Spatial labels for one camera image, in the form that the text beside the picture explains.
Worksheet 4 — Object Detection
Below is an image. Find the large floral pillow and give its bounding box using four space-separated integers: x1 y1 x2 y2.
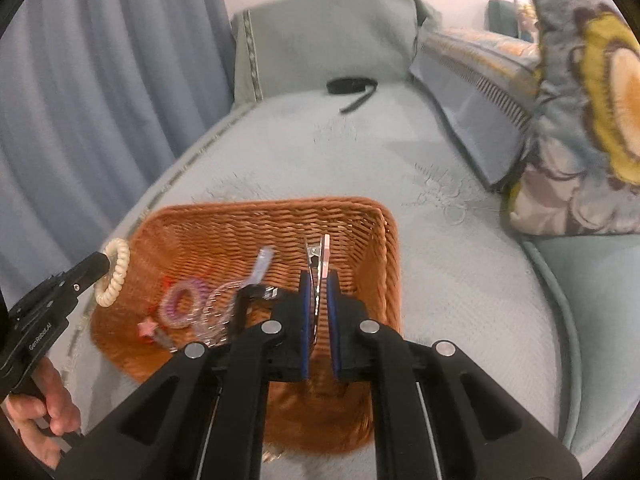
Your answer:
502 0 640 237

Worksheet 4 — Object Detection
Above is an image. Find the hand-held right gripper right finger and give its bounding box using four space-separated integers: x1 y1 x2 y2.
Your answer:
325 270 583 480

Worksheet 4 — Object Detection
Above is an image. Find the brown wicker basket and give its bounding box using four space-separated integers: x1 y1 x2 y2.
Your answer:
90 196 403 456

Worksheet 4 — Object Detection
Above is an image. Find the silver pink alligator hair clip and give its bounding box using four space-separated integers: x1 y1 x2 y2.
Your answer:
302 232 332 347

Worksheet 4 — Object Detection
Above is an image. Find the purple spiral hair tie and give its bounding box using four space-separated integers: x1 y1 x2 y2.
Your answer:
160 280 211 329

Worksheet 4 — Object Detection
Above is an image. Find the small floral pillow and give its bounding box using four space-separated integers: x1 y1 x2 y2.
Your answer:
514 0 539 44

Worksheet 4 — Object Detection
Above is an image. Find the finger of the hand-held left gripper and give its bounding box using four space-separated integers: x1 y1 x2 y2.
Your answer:
45 251 111 307

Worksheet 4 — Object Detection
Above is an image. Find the silver chain bracelet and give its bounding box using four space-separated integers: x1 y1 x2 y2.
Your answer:
192 280 244 349

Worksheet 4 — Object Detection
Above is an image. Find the blue curtain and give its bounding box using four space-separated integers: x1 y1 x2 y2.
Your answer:
0 0 236 307

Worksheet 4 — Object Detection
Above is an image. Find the striped bolster cushion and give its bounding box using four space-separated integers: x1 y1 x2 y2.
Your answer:
410 27 544 192

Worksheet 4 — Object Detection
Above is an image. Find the pink star hair clip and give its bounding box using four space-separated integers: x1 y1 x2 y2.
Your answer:
138 321 179 351

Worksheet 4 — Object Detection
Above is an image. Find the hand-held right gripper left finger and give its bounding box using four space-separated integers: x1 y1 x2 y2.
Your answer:
52 270 313 480

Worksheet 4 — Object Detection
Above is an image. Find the person's left hand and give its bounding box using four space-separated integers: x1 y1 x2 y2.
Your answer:
2 357 83 454

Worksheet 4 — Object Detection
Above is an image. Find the lavender hair clip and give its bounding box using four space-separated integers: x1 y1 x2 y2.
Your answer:
245 246 276 289

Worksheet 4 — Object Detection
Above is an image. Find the dark teal pillow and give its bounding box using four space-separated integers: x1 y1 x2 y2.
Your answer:
487 0 521 39

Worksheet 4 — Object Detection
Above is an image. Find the cream spiral hair tie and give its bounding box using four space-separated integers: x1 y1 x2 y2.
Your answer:
95 238 132 307

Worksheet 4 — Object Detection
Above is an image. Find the black strap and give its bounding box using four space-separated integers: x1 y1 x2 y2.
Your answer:
326 76 380 114

